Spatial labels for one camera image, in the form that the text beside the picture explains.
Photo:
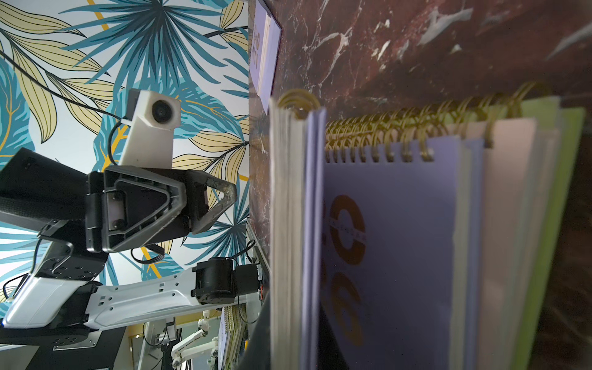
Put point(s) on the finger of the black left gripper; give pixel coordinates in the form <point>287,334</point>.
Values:
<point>208,198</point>

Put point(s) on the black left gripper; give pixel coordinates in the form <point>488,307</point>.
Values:
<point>140,207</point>

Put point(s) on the purple calendar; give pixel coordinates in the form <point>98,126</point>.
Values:
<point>296,124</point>
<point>265,42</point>
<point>401,234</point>

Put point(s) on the green desk calendar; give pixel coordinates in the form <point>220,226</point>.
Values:
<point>570,122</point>

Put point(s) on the pink calendar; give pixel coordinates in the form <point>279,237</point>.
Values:
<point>520,155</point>

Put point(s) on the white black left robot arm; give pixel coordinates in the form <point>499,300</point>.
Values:
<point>87,217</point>

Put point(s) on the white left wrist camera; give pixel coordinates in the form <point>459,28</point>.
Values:
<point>152,119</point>

